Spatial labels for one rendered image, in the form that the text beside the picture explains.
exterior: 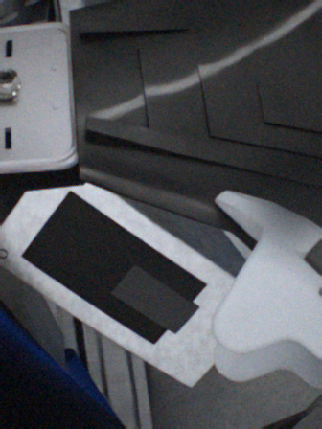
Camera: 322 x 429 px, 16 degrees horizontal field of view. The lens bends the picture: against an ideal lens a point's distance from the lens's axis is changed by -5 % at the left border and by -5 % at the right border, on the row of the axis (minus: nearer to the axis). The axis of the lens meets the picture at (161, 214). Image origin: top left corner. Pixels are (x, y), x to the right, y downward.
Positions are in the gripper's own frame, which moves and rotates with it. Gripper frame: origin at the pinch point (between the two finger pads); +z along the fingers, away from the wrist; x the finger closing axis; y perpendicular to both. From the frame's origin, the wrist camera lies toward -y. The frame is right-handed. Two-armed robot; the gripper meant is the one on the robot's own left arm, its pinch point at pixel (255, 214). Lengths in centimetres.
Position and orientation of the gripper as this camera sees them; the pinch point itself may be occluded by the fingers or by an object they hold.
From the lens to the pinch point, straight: 48.4
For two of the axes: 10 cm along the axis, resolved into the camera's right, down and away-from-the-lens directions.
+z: -6.9, -6.4, 3.4
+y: -7.2, 6.5, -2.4
